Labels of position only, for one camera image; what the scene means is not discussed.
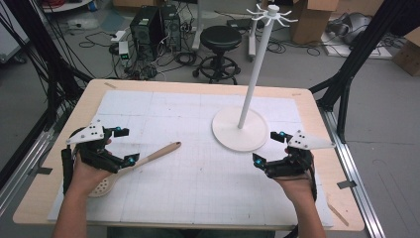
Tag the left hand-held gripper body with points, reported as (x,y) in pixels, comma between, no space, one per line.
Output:
(95,155)

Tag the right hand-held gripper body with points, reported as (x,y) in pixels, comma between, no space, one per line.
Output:
(294,163)

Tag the wooden slotted spoon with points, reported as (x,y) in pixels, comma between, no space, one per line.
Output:
(155,153)

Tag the person's left hand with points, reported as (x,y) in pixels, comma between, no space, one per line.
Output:
(86,177)

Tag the person's right hand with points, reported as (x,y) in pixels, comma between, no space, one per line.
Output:
(297,188)

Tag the white hook stand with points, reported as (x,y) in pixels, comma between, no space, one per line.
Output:
(240,132)

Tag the wooden table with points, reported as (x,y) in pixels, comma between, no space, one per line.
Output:
(333,172)

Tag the black tape piece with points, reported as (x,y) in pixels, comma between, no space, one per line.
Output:
(346,184)
(44,171)

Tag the white grid mat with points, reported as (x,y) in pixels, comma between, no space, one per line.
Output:
(198,185)

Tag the white power adapter box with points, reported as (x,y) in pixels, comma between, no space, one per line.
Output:
(124,50)

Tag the white power strip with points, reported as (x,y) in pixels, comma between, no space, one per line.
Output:
(118,36)

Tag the white stand leg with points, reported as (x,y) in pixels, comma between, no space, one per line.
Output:
(197,23)
(252,39)

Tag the large black computer tower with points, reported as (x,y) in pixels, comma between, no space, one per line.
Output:
(145,31)

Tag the black round stool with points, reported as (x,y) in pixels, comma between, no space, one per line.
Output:
(220,43)

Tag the small black computer tower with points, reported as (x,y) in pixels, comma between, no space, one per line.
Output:
(171,28)

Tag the tall cardboard box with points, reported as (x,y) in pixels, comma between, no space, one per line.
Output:
(312,21)

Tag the round white table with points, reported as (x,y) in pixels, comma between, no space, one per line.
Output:
(66,6)

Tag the low cardboard box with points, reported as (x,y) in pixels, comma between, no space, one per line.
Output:
(407,53)

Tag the aluminium rail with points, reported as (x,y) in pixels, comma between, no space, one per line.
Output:
(20,172)
(356,185)

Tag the black metal frame stand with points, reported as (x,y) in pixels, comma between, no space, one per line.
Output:
(350,66)
(49,66)

